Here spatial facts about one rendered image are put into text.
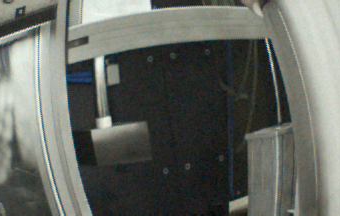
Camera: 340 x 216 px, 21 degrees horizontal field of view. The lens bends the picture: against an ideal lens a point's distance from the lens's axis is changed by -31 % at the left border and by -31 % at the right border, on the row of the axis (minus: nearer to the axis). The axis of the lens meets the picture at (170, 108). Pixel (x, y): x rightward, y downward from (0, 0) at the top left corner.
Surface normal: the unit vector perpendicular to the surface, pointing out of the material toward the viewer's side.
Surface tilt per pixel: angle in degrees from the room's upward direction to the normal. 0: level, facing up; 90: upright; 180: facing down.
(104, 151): 90
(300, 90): 86
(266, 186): 90
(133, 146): 90
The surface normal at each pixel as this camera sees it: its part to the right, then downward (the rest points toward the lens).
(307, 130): -0.85, 0.07
